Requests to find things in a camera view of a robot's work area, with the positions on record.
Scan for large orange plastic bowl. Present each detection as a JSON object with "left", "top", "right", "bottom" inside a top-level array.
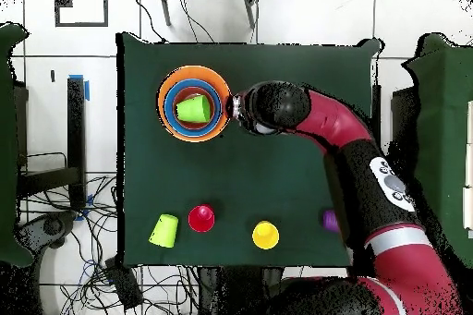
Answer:
[{"left": 157, "top": 65, "right": 233, "bottom": 144}]

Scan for black metal bar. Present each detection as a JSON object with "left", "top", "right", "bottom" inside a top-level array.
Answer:
[{"left": 370, "top": 83, "right": 382, "bottom": 139}]

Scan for blue plastic bowl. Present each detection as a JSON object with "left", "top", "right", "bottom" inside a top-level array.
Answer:
[{"left": 163, "top": 79, "right": 224, "bottom": 138}]

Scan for black rounded stand foot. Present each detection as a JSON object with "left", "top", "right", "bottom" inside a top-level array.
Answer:
[{"left": 16, "top": 210, "right": 78, "bottom": 251}]

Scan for yellow plastic cup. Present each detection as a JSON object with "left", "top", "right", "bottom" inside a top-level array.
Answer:
[{"left": 251, "top": 220, "right": 281, "bottom": 250}]

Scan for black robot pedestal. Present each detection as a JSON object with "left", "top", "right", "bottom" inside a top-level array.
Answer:
[{"left": 195, "top": 265, "right": 285, "bottom": 315}]

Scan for purple plastic cup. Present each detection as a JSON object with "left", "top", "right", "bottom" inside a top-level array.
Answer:
[{"left": 321, "top": 209, "right": 340, "bottom": 234}]

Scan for bundle of floor cables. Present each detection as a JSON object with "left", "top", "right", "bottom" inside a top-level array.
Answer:
[{"left": 16, "top": 172, "right": 202, "bottom": 315}]

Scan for black power strip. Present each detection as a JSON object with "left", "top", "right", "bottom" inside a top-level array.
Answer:
[{"left": 103, "top": 256, "right": 144, "bottom": 311}]

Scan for black metal stand frame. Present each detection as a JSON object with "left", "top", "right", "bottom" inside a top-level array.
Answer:
[{"left": 16, "top": 77, "right": 87, "bottom": 210}]

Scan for white boxes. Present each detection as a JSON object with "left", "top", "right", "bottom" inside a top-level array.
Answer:
[{"left": 461, "top": 99, "right": 473, "bottom": 231}]

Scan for lime green plastic cup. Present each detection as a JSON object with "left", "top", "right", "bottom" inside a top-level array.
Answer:
[{"left": 148, "top": 212, "right": 179, "bottom": 249}]

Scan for blue tape strip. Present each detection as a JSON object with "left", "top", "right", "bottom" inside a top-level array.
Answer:
[{"left": 68, "top": 73, "right": 91, "bottom": 103}]

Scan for green cloth side table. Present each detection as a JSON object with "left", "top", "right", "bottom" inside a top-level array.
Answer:
[
  {"left": 401, "top": 32, "right": 473, "bottom": 270},
  {"left": 0, "top": 21, "right": 35, "bottom": 269}
]

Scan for dark green tablecloth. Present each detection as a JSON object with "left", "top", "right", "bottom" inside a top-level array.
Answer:
[{"left": 115, "top": 31, "right": 382, "bottom": 270}]

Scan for red plastic cup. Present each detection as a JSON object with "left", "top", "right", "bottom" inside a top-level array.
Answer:
[{"left": 187, "top": 203, "right": 216, "bottom": 234}]

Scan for small red plastic bowl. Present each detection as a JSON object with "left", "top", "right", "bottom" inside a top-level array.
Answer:
[{"left": 171, "top": 86, "right": 218, "bottom": 132}]

